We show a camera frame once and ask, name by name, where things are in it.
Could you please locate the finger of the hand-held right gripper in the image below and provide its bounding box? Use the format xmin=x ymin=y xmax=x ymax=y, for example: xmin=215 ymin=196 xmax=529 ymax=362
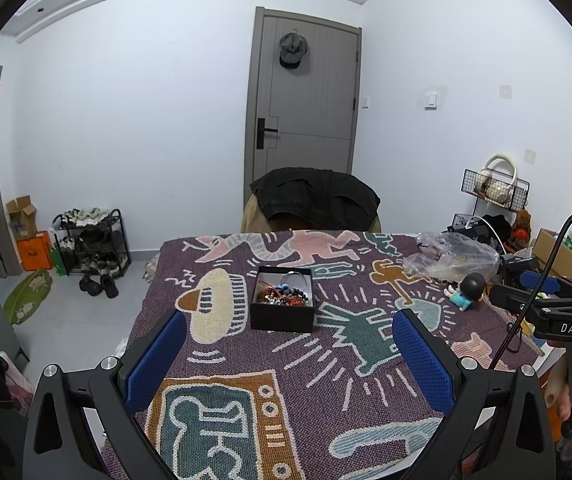
xmin=488 ymin=284 xmax=572 ymax=317
xmin=518 ymin=270 xmax=572 ymax=297

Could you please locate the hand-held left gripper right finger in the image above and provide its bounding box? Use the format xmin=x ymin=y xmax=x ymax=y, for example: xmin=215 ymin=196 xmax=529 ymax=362
xmin=391 ymin=308 xmax=557 ymax=480

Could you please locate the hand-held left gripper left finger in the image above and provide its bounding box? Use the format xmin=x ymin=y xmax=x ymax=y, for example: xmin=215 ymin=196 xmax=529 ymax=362
xmin=22 ymin=307 xmax=189 ymax=480

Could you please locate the black jewelry box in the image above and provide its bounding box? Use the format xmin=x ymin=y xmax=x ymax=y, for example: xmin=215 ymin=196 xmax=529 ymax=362
xmin=250 ymin=266 xmax=315 ymax=334

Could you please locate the pile of bead bracelets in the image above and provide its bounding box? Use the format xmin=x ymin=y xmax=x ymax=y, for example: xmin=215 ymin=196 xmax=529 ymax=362
xmin=254 ymin=280 xmax=311 ymax=307

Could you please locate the large cardboard box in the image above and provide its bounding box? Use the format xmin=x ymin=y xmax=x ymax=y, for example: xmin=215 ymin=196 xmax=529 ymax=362
xmin=533 ymin=228 xmax=572 ymax=286

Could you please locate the black-headed blue figurine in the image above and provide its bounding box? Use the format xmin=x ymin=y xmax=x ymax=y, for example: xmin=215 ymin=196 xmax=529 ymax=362
xmin=443 ymin=272 xmax=487 ymax=312

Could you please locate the brown plush toy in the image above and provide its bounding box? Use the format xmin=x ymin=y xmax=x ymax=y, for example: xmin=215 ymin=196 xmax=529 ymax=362
xmin=511 ymin=209 xmax=533 ymax=243

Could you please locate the clear plastic bag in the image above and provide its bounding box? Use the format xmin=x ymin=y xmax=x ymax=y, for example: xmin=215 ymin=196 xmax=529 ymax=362
xmin=402 ymin=231 xmax=501 ymax=282

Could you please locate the black bag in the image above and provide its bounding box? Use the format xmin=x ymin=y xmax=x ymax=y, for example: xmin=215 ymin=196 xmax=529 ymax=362
xmin=481 ymin=214 xmax=513 ymax=251

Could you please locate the striped cloth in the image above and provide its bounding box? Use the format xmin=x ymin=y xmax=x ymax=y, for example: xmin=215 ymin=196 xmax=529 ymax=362
xmin=142 ymin=255 xmax=163 ymax=283

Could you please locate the white handbag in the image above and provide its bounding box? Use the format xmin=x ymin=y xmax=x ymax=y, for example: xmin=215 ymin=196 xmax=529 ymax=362
xmin=473 ymin=155 xmax=519 ymax=204

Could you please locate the black shoe rack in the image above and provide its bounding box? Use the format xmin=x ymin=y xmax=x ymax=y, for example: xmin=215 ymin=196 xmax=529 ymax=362
xmin=50 ymin=207 xmax=131 ymax=278

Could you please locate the purple printed blanket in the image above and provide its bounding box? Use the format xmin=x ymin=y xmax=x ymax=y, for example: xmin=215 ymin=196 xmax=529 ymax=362
xmin=98 ymin=230 xmax=542 ymax=480

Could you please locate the row of shoes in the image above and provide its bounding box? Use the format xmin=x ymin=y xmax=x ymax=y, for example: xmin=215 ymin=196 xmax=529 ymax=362
xmin=56 ymin=207 xmax=129 ymax=276

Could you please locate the green bag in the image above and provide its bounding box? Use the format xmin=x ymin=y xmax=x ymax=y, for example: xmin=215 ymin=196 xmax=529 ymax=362
xmin=50 ymin=245 xmax=69 ymax=277

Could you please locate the green floor mat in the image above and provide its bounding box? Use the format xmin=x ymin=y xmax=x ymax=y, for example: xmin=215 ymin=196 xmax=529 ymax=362
xmin=3 ymin=268 xmax=53 ymax=326

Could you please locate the silver bangle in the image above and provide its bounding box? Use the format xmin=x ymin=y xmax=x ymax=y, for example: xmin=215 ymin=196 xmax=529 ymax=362
xmin=281 ymin=270 xmax=313 ymax=293

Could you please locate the orange paper bag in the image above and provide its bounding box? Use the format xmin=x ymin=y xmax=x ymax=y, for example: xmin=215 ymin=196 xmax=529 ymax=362
xmin=17 ymin=231 xmax=55 ymax=272

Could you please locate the tan chair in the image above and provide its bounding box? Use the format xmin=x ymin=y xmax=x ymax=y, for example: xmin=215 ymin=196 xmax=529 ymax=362
xmin=240 ymin=195 xmax=381 ymax=233

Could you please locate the open cardboard box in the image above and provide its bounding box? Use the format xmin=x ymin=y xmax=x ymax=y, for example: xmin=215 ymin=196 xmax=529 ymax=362
xmin=6 ymin=195 xmax=39 ymax=241

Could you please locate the black jacket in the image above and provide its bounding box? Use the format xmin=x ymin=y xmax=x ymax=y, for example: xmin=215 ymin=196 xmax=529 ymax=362
xmin=250 ymin=167 xmax=381 ymax=233

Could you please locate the grey cap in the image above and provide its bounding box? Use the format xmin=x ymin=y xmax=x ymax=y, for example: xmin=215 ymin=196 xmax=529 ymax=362
xmin=279 ymin=31 xmax=307 ymax=68

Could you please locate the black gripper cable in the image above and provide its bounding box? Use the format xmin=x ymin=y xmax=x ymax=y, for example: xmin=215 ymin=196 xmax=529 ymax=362
xmin=490 ymin=210 xmax=572 ymax=368

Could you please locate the small black wire basket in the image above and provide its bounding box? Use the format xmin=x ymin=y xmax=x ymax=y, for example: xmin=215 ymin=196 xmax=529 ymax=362
xmin=450 ymin=213 xmax=492 ymax=236

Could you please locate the black door handle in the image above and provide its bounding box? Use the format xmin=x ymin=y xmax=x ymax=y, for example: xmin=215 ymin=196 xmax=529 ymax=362
xmin=257 ymin=118 xmax=279 ymax=150

